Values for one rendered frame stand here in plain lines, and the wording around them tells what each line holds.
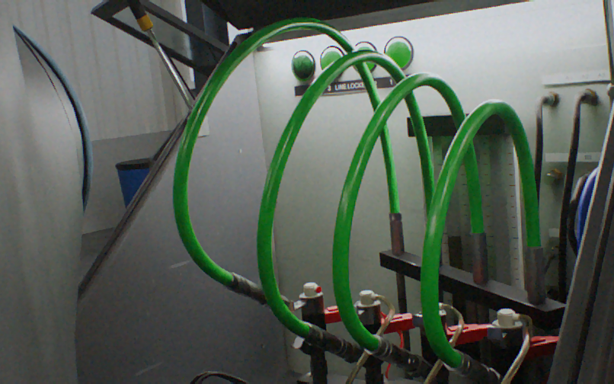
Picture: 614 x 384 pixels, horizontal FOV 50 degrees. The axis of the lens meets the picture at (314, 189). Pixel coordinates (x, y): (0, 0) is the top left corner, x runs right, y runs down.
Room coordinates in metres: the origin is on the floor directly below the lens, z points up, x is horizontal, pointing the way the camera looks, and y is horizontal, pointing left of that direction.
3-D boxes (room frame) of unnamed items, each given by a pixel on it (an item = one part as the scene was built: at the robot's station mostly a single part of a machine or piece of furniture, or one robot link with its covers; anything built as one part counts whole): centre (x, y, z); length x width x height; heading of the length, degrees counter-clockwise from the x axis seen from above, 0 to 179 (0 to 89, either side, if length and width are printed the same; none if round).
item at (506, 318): (0.60, -0.17, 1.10); 0.02 x 0.02 x 0.03
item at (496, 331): (0.59, -0.16, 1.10); 0.03 x 0.02 x 0.01; 141
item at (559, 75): (0.81, -0.34, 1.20); 0.13 x 0.03 x 0.31; 51
